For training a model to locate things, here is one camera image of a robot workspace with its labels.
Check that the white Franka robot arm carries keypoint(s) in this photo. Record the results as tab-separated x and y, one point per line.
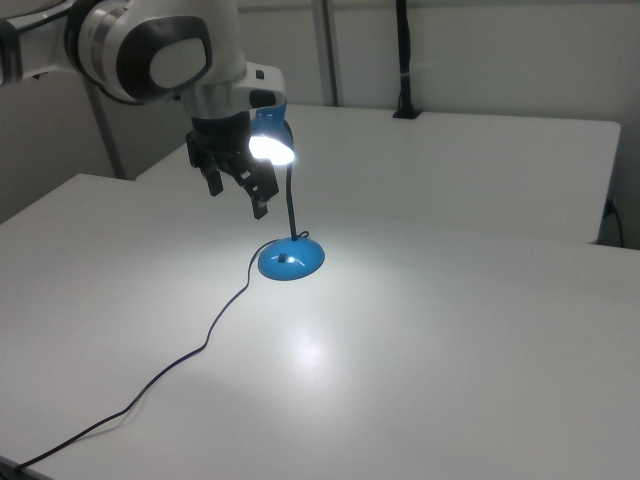
150	50

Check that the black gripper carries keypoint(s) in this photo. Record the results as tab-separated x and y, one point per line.
220	140

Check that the grey metal frame post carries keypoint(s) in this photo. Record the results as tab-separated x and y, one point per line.
327	50

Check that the blue gooseneck desk lamp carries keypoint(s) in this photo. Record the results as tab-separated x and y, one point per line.
295	260

